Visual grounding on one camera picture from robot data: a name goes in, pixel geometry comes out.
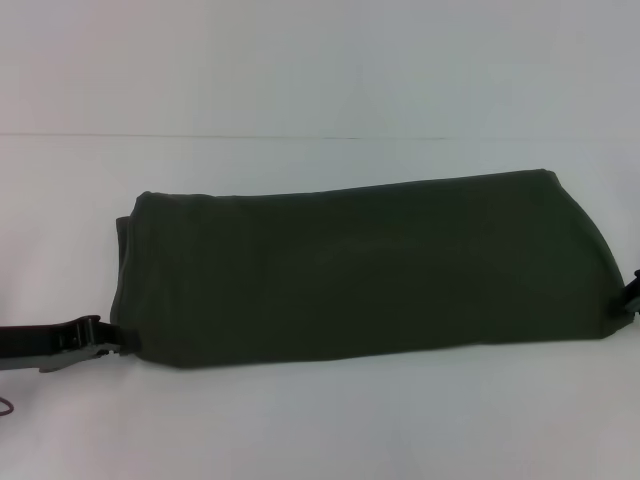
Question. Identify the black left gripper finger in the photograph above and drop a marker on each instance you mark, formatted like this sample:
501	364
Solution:
120	339

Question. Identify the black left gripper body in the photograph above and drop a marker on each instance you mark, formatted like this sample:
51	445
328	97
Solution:
45	345

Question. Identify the dark green t-shirt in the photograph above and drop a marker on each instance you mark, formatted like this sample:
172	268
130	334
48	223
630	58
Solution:
350	270

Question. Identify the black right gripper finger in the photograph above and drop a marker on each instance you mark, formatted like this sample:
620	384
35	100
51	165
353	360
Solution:
633	295

